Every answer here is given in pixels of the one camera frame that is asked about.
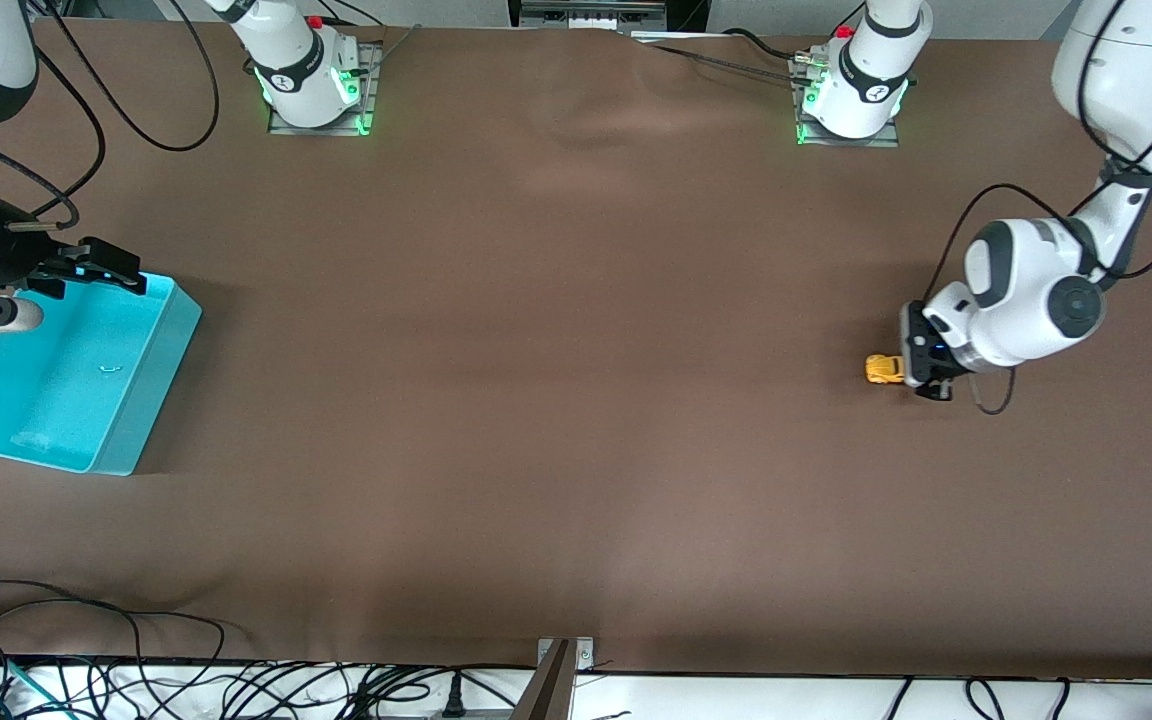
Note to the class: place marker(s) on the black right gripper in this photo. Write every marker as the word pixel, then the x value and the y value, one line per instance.
pixel 8 255

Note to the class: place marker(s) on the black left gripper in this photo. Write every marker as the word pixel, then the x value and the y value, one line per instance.
pixel 928 367

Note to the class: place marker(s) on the yellow beetle toy car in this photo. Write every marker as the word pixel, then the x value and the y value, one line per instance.
pixel 883 369

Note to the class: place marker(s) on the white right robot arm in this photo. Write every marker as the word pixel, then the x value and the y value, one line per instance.
pixel 296 70

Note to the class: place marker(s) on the turquoise plastic bin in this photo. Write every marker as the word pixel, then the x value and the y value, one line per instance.
pixel 66 380

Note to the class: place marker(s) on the grey power strip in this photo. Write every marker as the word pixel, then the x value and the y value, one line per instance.
pixel 591 12

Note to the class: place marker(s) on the black power plug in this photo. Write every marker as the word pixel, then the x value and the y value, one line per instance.
pixel 453 697

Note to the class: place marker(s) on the grey left arm base plate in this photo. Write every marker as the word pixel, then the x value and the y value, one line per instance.
pixel 886 135

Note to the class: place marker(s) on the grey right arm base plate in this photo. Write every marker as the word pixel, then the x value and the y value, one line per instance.
pixel 366 100

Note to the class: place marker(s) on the grey metal camera post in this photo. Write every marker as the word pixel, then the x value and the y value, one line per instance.
pixel 554 685

